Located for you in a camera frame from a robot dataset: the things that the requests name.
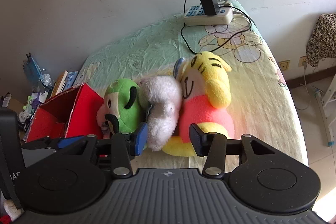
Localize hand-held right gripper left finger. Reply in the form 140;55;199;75
54;122;149;179

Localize leopard print cloth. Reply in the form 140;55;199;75
306;13;336;67

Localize yellow tiger plush toy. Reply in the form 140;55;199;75
161;51;235;157

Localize black charger adapter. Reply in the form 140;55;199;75
199;0;219;16

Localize small green toy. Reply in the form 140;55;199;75
24;93;42;111

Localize red cardboard box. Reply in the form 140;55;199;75
23;83;111;144

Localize white power strip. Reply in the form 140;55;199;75
183;0;234;25

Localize white rabbit plush toy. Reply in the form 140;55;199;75
139;57;188;152

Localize yellow cover book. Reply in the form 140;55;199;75
50;70;69;97

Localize green plush toy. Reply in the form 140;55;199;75
97;78;147;139

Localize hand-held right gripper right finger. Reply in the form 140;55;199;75
189;123;282;178

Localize white metal rack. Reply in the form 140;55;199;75
315;80;336;147

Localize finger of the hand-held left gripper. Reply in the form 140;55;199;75
21;135;86;151

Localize clear plastic bag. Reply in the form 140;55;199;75
39;74;54;90

